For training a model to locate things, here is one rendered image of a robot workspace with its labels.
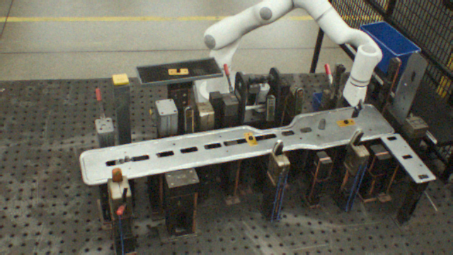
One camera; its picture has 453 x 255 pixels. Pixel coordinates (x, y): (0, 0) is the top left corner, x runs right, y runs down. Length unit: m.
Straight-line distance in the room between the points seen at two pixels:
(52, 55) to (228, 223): 2.73
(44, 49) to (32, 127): 1.96
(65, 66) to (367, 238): 2.92
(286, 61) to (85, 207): 2.71
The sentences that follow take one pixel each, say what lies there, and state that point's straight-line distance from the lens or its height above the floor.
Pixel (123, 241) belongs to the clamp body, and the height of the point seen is 0.79.
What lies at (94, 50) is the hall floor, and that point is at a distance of 4.62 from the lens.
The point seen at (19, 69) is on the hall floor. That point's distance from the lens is 4.49.
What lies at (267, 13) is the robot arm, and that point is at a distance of 2.26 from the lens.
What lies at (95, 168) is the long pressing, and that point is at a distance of 2.10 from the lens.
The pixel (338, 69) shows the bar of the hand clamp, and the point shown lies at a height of 1.19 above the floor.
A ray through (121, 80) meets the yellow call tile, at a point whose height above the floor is 1.16.
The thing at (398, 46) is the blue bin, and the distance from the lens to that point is 2.92.
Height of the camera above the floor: 2.49
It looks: 41 degrees down
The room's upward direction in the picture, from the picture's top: 6 degrees clockwise
